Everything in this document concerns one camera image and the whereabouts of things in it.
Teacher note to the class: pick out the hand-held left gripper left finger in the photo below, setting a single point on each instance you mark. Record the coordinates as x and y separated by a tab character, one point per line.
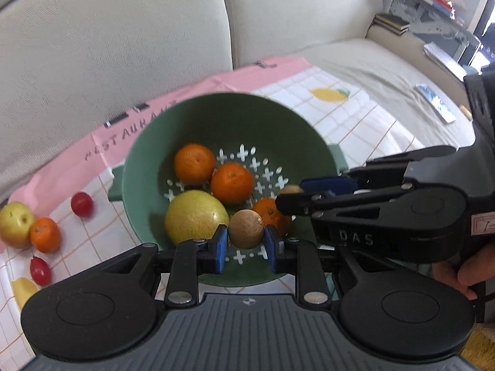
220	249

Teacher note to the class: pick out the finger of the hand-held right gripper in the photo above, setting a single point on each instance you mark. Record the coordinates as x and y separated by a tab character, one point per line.
325	184
309	203

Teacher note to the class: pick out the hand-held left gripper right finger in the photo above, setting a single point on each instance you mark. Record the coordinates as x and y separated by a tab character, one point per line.
270	249

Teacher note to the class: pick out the brown longan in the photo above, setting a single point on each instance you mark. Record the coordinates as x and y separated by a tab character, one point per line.
246	228
290	189

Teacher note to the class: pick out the orange mandarin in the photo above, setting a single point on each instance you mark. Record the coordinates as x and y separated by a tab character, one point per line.
194	163
267	210
45	234
232	182

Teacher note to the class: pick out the yellow-green pear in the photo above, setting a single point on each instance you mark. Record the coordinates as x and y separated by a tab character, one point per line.
193	216
15	224

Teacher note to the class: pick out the green plastic colander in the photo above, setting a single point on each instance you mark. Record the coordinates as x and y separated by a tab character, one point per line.
154	154

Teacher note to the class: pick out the person's right hand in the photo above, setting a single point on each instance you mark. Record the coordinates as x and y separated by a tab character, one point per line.
464	274

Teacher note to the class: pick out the pink checked printed cloth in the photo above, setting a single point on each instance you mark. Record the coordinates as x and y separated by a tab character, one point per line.
348	123

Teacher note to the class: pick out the yellow fuzzy rug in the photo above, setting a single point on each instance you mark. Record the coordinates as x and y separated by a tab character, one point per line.
481	349

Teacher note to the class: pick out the red cherry tomato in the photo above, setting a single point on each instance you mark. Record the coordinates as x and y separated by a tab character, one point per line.
81	203
40	271

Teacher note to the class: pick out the stack of white papers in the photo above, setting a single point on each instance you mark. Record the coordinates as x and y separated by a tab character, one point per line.
444	58

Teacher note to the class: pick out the stack of dark books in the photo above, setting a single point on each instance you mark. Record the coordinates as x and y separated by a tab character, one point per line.
390	23

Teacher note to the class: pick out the cluttered glass table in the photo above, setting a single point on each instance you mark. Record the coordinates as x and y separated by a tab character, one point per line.
429	4

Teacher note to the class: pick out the beige sofa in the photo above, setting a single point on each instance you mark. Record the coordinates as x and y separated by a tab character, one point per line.
116	46

